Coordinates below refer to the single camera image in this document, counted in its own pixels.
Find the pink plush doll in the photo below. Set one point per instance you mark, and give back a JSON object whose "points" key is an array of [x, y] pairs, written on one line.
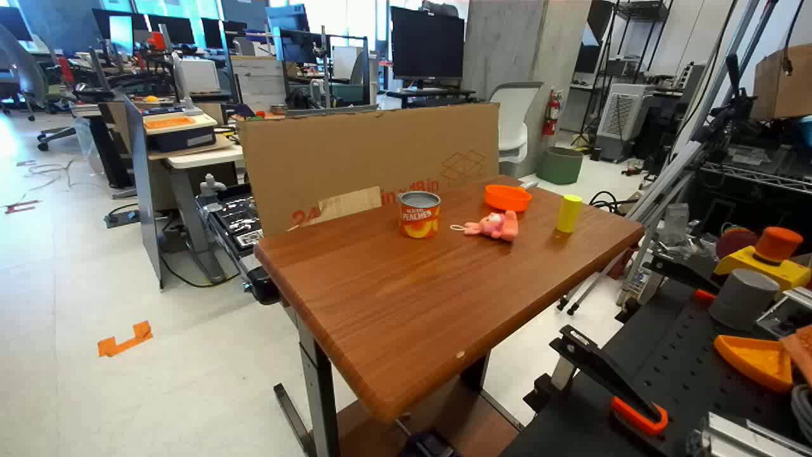
{"points": [[495, 225]]}

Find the orange labelled tin can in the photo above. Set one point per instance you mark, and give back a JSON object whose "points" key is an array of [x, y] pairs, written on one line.
{"points": [[421, 216]]}

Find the brown cardboard sheet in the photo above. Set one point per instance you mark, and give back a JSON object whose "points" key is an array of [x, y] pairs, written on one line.
{"points": [[371, 160]]}

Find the white chair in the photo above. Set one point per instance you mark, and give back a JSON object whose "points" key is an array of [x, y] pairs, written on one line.
{"points": [[517, 117]]}

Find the yellow plastic cylinder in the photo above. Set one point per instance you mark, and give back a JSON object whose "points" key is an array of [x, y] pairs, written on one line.
{"points": [[570, 215]]}

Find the green bin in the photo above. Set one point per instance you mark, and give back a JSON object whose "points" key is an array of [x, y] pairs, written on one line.
{"points": [[559, 167]]}

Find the black computer monitor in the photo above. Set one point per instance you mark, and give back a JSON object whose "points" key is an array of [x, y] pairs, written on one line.
{"points": [[427, 46]]}

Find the red fire extinguisher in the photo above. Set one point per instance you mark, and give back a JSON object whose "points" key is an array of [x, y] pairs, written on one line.
{"points": [[551, 115]]}

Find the white sign board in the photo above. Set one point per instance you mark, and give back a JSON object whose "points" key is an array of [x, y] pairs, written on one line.
{"points": [[258, 80]]}

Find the white desk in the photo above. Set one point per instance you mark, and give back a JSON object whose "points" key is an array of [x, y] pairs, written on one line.
{"points": [[200, 159]]}

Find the black box with orange top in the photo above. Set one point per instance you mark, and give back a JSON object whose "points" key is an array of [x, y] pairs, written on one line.
{"points": [[182, 135]]}

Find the grey divider panel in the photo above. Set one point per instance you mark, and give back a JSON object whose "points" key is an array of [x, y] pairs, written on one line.
{"points": [[144, 193]]}

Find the metal shelf rack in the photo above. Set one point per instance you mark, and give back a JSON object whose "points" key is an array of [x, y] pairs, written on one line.
{"points": [[631, 53]]}

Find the dark red round object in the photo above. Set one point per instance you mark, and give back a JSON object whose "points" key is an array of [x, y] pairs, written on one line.
{"points": [[736, 242]]}

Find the grey cylinder block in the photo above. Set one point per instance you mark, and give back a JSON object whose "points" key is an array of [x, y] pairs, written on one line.
{"points": [[743, 301]]}

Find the yellow emergency stop button box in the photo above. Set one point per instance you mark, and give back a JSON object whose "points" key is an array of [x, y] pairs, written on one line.
{"points": [[764, 261]]}

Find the orange wedge block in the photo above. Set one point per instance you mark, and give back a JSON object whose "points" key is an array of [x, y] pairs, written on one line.
{"points": [[755, 360]]}

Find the aluminium extrusion bar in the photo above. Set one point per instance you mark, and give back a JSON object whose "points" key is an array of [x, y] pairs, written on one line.
{"points": [[736, 438]]}

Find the small white framed tag card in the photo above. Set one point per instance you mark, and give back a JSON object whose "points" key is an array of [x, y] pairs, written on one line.
{"points": [[787, 315]]}

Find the brown cardboard box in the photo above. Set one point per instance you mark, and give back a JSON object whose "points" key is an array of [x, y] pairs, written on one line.
{"points": [[783, 86]]}

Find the black metal table frame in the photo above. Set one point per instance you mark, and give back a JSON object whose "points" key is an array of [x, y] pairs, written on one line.
{"points": [[322, 383]]}

